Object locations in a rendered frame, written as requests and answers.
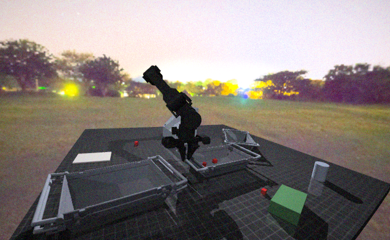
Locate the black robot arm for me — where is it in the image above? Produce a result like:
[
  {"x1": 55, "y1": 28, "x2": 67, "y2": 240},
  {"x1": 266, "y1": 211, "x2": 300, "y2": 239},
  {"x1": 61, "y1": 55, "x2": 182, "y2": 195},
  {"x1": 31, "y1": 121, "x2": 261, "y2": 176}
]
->
[{"x1": 142, "y1": 65, "x2": 202, "y2": 138}]

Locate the grey cylinder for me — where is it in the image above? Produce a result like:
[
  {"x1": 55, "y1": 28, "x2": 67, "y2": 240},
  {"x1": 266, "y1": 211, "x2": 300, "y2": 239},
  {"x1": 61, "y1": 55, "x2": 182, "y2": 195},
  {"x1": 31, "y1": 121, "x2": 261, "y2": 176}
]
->
[{"x1": 311, "y1": 161, "x2": 329, "y2": 182}]

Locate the green block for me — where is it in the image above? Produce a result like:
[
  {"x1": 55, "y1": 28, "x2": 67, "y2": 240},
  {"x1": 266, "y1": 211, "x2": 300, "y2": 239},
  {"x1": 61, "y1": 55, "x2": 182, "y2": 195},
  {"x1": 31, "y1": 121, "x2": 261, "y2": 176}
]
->
[{"x1": 268, "y1": 184, "x2": 307, "y2": 226}]

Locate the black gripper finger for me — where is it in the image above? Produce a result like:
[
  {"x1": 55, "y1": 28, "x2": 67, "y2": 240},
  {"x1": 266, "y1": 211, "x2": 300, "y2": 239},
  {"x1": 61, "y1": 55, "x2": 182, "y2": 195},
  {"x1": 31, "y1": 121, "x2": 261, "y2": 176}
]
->
[
  {"x1": 187, "y1": 143, "x2": 200, "y2": 160},
  {"x1": 176, "y1": 146, "x2": 186, "y2": 162}
]

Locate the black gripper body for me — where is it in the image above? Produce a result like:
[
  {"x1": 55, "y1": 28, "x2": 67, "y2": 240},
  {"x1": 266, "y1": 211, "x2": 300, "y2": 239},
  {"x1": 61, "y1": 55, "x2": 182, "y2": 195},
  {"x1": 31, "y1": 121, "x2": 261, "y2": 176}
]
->
[{"x1": 161, "y1": 123, "x2": 211, "y2": 149}]

